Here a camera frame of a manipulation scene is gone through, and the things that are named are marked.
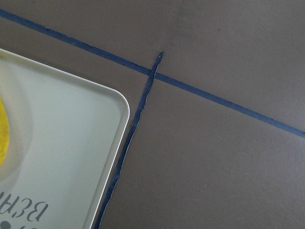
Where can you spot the white bear tray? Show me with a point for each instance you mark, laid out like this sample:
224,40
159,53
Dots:
65,132

